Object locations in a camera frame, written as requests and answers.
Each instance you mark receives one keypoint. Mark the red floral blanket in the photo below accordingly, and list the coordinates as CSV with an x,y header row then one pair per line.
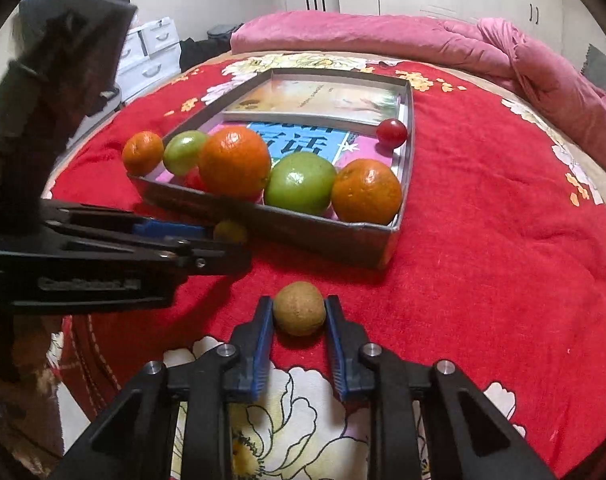
x,y
483,260

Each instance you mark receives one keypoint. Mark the orange tangerine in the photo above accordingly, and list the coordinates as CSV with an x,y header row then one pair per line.
x,y
143,152
234,160
366,190

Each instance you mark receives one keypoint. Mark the pink and blue book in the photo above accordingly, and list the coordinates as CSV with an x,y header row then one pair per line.
x,y
363,147

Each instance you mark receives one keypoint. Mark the yellow and green book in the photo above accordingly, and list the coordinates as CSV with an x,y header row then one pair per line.
x,y
323,97

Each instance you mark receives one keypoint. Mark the pink quilt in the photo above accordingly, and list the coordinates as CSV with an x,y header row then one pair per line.
x,y
358,30

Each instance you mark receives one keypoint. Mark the grey headboard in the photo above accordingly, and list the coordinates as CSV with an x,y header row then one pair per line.
x,y
603,70

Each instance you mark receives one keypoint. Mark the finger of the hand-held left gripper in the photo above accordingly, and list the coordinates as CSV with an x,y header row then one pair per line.
x,y
218,260
168,230

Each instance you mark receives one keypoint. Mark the red cherry tomato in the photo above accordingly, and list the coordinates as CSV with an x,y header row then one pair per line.
x,y
391,131
195,181

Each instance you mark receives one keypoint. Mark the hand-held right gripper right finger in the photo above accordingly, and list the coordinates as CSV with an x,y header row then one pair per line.
x,y
340,350

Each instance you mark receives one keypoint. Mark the white drawer cabinet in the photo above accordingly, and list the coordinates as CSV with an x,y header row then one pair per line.
x,y
153,60

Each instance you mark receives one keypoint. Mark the grey clothes pile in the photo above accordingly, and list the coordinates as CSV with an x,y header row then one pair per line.
x,y
223,31

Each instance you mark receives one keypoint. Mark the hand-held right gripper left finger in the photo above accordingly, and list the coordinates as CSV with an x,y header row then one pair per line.
x,y
260,345

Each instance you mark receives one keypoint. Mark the brown longan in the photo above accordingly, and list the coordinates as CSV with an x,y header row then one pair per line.
x,y
299,307

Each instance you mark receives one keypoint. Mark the green jujube fruit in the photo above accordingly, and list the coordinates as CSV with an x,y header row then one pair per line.
x,y
299,187
183,151

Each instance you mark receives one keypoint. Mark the black bag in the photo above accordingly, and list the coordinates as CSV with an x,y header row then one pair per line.
x,y
203,52

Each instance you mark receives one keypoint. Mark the shallow grey cardboard box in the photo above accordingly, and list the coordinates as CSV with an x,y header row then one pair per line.
x,y
308,240

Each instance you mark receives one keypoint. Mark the small olive-brown fruit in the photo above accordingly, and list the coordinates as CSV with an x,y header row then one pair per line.
x,y
230,232

